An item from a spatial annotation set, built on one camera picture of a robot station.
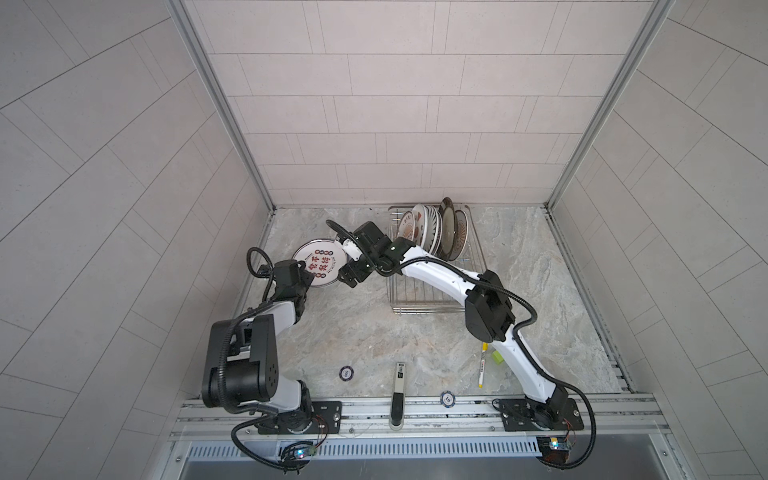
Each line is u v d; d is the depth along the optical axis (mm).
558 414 616
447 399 738
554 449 679
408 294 913
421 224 929
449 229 871
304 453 645
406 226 991
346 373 776
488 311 558
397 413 680
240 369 434
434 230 877
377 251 702
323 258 991
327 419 705
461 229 888
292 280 694
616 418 718
